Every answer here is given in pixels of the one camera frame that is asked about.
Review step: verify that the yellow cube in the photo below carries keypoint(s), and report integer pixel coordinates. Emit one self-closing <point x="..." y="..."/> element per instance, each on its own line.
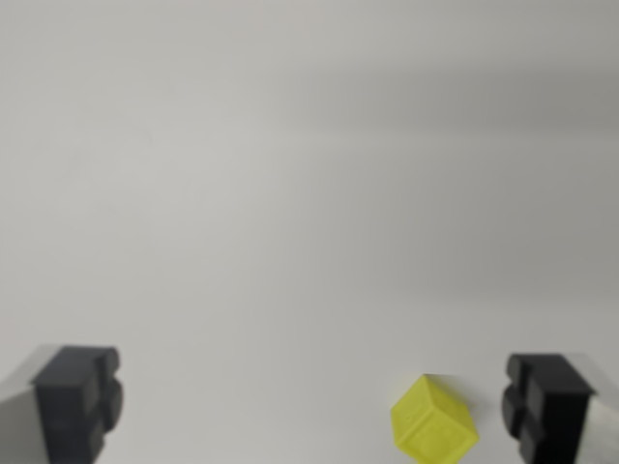
<point x="433" y="423"/>

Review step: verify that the black silver gripper left finger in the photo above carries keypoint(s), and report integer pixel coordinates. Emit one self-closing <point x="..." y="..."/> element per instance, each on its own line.
<point x="72" y="401"/>

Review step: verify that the black silver gripper right finger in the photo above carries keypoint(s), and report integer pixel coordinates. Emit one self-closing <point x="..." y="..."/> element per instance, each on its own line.
<point x="551" y="406"/>

